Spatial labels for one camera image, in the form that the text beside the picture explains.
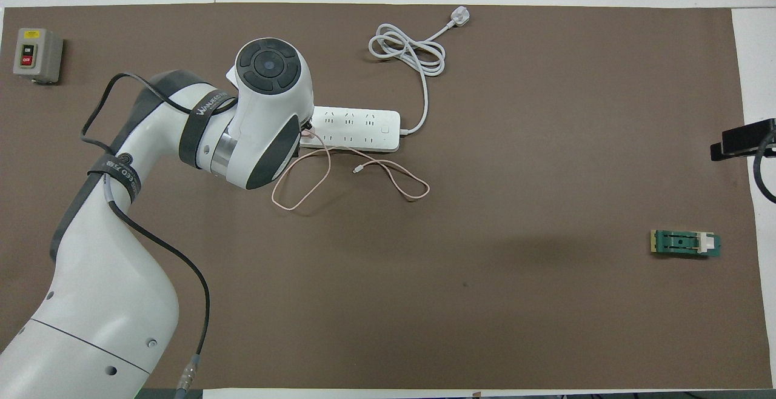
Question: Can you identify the pink charging cable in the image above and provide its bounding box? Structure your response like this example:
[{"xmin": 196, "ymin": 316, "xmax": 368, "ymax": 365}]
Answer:
[{"xmin": 271, "ymin": 129, "xmax": 431, "ymax": 212}]

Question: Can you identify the white power strip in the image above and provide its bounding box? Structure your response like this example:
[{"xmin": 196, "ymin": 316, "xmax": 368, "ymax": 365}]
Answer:
[{"xmin": 300, "ymin": 105, "xmax": 402, "ymax": 153}]

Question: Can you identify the brown table mat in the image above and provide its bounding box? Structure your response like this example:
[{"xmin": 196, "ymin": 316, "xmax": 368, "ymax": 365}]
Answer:
[{"xmin": 0, "ymin": 3, "xmax": 771, "ymax": 391}]

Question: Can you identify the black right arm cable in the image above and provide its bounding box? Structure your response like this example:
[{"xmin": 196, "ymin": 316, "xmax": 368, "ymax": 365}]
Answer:
[{"xmin": 752, "ymin": 132, "xmax": 776, "ymax": 206}]

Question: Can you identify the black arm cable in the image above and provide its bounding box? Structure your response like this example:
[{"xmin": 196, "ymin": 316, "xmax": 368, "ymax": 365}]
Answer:
[
  {"xmin": 752, "ymin": 132, "xmax": 776, "ymax": 206},
  {"xmin": 81, "ymin": 72, "xmax": 211, "ymax": 399}
]

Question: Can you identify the green knife switch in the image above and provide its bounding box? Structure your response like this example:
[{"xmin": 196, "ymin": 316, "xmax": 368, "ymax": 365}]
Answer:
[{"xmin": 651, "ymin": 229, "xmax": 722, "ymax": 260}]

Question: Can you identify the white power cord with plug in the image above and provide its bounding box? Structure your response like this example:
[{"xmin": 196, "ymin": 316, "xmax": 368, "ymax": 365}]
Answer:
[{"xmin": 369, "ymin": 6, "xmax": 472, "ymax": 137}]

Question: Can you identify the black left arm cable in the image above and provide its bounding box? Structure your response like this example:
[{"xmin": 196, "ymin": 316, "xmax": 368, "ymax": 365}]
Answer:
[{"xmin": 81, "ymin": 72, "xmax": 211, "ymax": 399}]

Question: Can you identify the grey switch box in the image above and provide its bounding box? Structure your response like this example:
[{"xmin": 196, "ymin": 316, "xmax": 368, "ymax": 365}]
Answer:
[{"xmin": 13, "ymin": 27, "xmax": 64, "ymax": 84}]

